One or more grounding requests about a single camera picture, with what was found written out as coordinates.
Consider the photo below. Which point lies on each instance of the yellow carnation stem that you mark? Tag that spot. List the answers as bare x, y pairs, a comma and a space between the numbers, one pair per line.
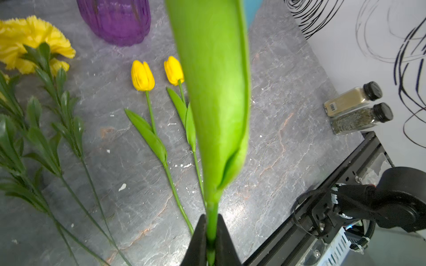
15, 131
33, 46

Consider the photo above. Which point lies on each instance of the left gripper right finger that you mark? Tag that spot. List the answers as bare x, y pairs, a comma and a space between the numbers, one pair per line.
225, 252

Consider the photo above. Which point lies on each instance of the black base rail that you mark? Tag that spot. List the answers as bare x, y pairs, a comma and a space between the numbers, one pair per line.
315, 220

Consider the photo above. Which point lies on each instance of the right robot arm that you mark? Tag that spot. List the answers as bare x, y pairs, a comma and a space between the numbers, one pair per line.
398, 200

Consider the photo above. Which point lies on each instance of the spice jar front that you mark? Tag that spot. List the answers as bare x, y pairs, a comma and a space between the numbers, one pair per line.
361, 119

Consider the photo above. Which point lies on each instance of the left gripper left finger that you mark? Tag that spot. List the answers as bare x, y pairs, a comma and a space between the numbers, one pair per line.
197, 249

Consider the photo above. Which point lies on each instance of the white cable duct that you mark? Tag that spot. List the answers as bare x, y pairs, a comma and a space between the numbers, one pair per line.
336, 252

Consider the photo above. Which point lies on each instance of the orange yellow tulip stem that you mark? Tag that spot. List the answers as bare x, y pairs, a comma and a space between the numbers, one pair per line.
212, 44

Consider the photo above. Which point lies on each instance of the spice jar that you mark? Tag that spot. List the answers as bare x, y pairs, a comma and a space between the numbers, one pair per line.
353, 99
361, 119

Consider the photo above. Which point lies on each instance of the purple glass vase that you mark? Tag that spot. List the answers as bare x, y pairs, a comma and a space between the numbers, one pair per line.
122, 23

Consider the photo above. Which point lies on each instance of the spice jar back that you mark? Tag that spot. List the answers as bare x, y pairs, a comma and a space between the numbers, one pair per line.
353, 99

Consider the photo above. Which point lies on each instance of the teal ceramic vase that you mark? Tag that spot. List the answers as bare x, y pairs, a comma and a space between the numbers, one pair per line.
250, 8

